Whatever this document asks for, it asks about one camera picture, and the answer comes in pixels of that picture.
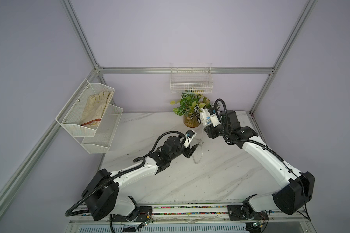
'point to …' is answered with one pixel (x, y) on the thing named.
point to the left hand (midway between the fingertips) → (192, 141)
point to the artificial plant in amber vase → (189, 106)
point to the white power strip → (205, 117)
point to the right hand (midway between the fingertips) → (210, 128)
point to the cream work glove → (95, 108)
